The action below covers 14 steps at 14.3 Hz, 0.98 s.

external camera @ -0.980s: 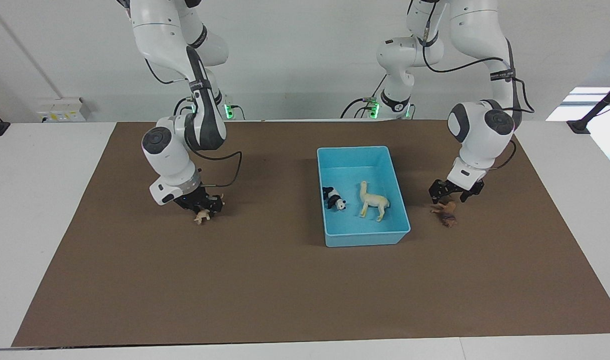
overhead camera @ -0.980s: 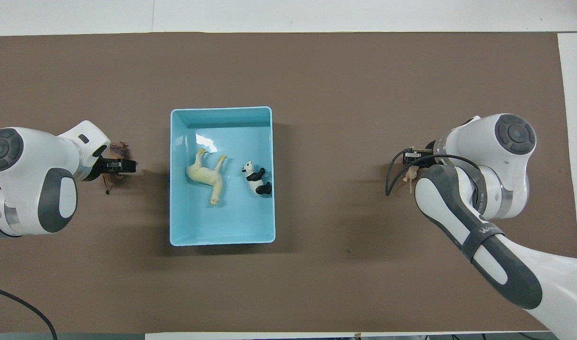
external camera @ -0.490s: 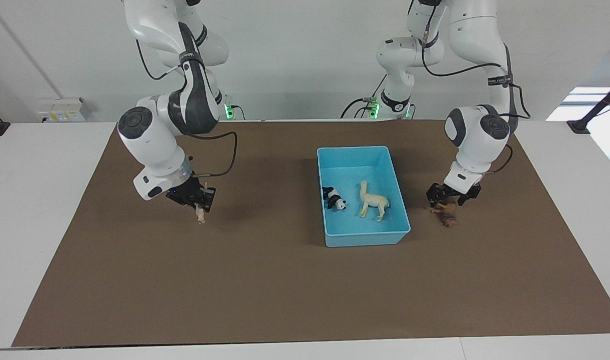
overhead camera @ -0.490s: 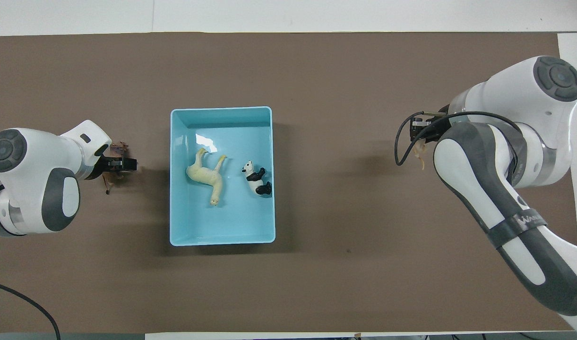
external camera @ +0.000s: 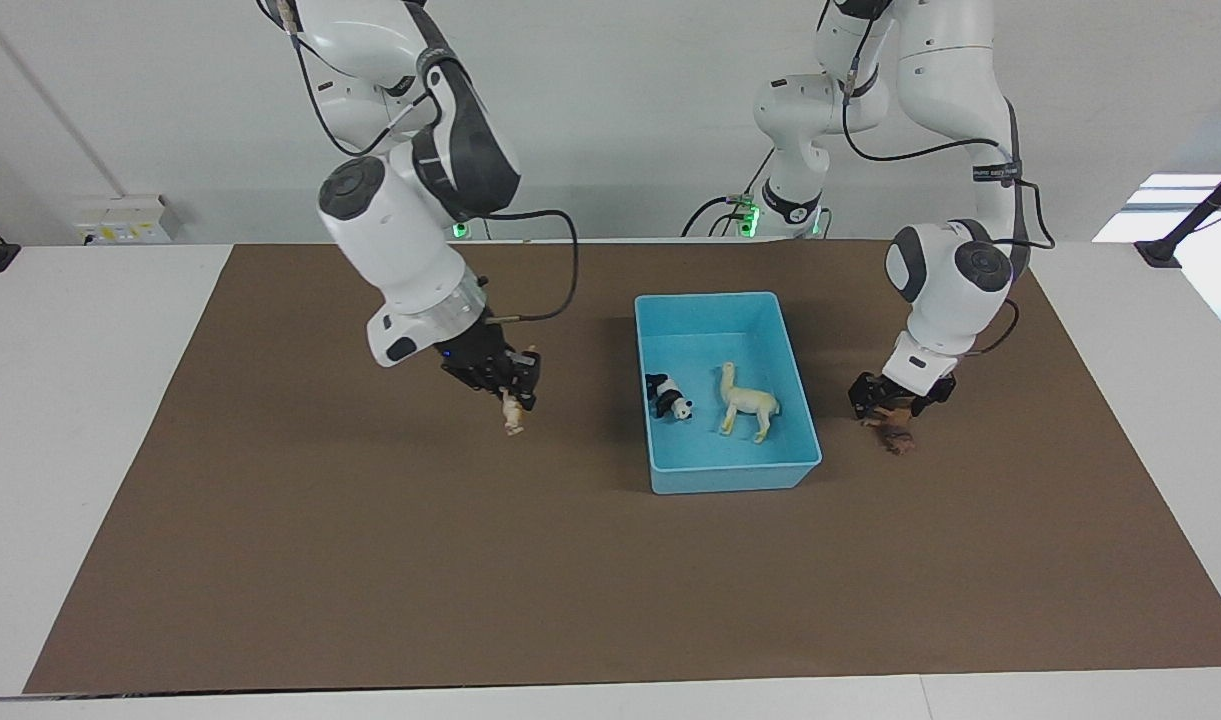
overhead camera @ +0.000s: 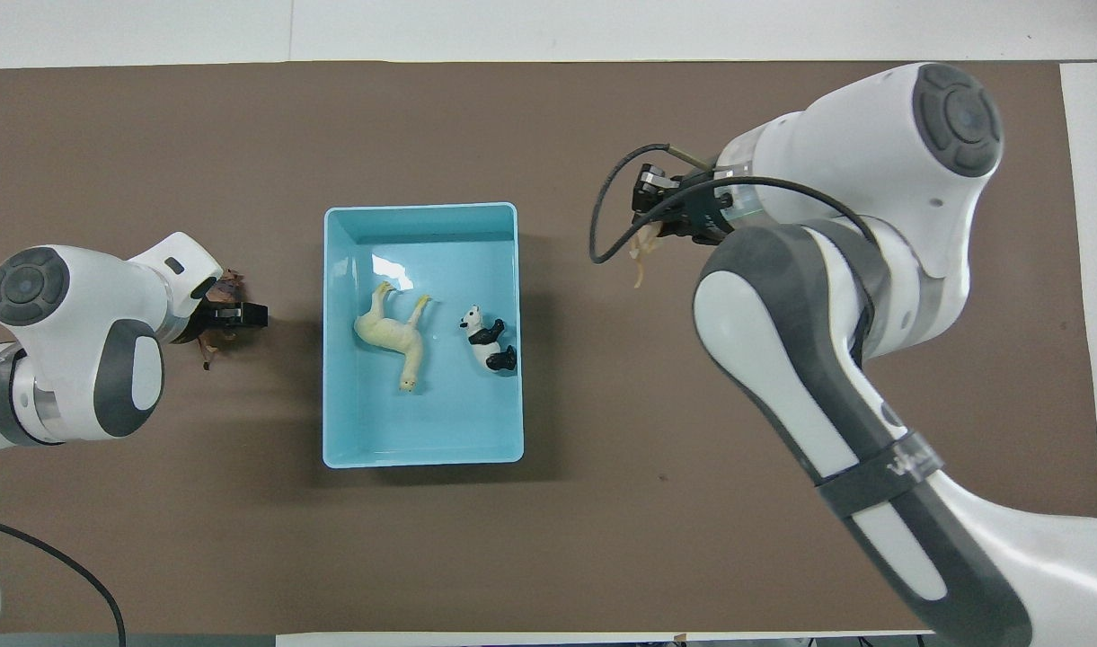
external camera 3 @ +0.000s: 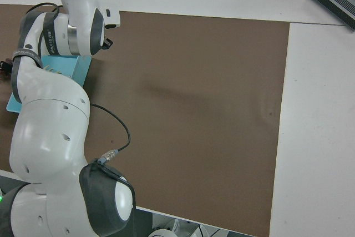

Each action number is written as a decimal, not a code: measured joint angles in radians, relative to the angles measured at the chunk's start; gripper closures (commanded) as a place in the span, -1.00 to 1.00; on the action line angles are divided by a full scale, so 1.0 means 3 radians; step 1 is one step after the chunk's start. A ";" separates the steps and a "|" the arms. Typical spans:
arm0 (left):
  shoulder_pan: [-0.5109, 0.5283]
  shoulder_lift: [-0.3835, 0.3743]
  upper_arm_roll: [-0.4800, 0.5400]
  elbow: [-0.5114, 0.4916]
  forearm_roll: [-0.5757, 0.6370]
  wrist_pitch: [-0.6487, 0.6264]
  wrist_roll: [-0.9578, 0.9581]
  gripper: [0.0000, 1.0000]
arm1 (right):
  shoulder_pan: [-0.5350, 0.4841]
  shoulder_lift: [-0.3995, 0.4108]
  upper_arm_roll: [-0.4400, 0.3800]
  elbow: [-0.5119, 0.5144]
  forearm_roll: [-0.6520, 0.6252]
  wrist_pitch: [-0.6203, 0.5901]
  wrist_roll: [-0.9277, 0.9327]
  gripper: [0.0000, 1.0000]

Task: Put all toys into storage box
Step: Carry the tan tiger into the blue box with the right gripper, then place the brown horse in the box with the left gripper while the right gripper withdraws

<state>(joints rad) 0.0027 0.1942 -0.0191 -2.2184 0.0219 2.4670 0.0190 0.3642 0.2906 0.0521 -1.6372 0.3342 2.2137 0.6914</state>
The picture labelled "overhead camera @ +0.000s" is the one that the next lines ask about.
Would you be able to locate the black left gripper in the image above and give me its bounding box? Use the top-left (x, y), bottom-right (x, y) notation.
top-left (175, 304), bottom-right (270, 347)

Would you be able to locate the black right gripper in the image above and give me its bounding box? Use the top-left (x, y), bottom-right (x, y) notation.
top-left (632, 166), bottom-right (738, 245)

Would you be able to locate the brown lion toy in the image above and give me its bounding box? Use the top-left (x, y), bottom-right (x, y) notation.
top-left (195, 268), bottom-right (246, 371)

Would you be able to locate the orange striped tiger toy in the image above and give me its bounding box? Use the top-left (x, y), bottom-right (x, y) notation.
top-left (627, 223), bottom-right (664, 290)

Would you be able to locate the cream white horse toy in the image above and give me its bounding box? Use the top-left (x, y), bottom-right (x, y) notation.
top-left (353, 281), bottom-right (432, 394)

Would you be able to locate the black and white panda toy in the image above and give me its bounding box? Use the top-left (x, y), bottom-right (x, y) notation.
top-left (459, 305), bottom-right (518, 375)

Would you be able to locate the light blue plastic storage box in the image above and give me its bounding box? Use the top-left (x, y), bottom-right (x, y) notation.
top-left (323, 202), bottom-right (524, 469)

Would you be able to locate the brown table mat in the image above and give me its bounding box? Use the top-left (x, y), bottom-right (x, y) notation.
top-left (0, 60), bottom-right (1097, 634)

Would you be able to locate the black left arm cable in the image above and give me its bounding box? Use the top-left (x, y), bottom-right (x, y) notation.
top-left (0, 514), bottom-right (127, 647)

